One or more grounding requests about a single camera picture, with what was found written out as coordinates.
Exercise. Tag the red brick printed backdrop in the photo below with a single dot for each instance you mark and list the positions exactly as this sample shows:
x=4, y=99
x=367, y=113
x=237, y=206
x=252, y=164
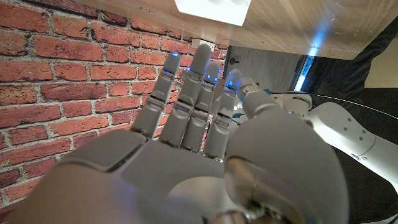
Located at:
x=62, y=77

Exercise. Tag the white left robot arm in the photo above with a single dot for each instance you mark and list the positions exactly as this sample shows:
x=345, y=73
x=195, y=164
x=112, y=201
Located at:
x=342, y=130

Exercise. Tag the white receipt paper strip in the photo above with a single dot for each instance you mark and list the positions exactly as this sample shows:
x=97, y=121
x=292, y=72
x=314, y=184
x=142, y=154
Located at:
x=214, y=11

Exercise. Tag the person in black trousers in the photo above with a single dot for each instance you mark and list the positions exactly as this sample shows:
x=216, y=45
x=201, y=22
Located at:
x=348, y=68

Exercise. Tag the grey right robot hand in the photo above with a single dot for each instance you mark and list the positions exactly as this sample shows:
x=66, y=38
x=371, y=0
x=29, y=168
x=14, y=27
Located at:
x=171, y=174

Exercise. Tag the dark grey door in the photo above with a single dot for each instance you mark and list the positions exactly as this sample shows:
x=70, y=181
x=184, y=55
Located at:
x=267, y=70

